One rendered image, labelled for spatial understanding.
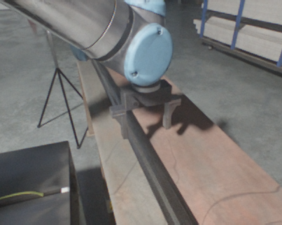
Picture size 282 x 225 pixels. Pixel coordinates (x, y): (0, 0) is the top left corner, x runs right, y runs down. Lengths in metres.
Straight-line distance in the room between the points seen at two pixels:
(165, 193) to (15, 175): 0.51
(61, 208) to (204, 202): 0.40
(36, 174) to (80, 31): 0.65
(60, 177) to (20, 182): 0.12
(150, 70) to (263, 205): 0.49
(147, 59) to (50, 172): 0.62
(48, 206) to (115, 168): 0.22
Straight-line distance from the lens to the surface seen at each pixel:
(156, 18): 0.51
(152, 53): 0.33
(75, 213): 0.97
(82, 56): 0.45
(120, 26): 0.31
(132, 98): 0.57
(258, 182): 0.75
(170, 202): 0.61
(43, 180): 0.84
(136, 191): 0.66
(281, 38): 3.73
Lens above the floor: 1.32
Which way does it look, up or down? 33 degrees down
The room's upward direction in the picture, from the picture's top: 1 degrees counter-clockwise
